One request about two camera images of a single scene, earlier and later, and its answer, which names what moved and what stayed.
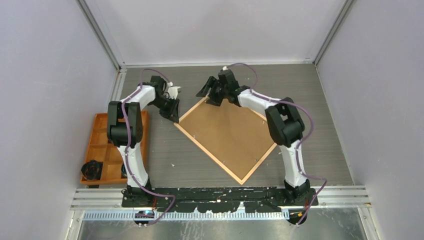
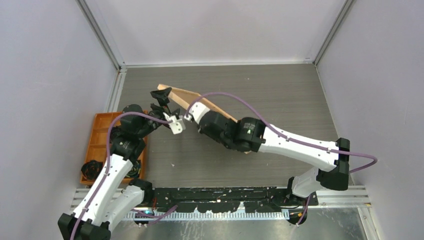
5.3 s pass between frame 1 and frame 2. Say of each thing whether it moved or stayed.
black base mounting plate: stayed
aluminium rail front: stayed
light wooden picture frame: moved
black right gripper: moved
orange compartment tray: stayed
